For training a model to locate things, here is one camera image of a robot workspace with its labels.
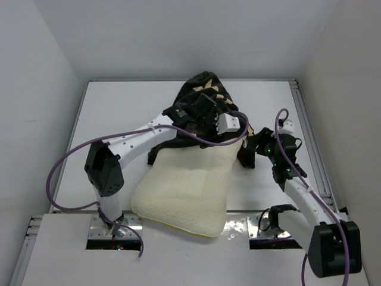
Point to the aluminium frame rail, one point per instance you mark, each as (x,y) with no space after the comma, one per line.
(323,183)
(26,250)

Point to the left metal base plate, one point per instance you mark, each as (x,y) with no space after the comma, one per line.
(99,231)

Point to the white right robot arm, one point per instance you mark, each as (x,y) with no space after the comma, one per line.
(332,245)

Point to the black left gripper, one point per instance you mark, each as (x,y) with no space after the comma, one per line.
(214,132)

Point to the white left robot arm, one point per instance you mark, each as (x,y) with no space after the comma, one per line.
(109,155)

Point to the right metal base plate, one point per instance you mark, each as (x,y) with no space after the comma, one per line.
(258,227)

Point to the cream contoured pillow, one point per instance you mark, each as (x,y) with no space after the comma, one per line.
(187,188)

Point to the aluminium frame rail right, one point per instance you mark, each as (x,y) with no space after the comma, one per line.
(323,183)

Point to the metal base plate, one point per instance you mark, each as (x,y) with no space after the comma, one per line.
(99,231)
(258,227)

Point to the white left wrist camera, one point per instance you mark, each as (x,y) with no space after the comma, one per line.
(227,123)

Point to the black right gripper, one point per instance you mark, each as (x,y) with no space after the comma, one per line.
(265,135)

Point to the aluminium frame rail left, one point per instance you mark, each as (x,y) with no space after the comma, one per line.
(26,250)

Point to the black floral plush pillowcase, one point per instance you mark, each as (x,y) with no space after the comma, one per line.
(208,83)

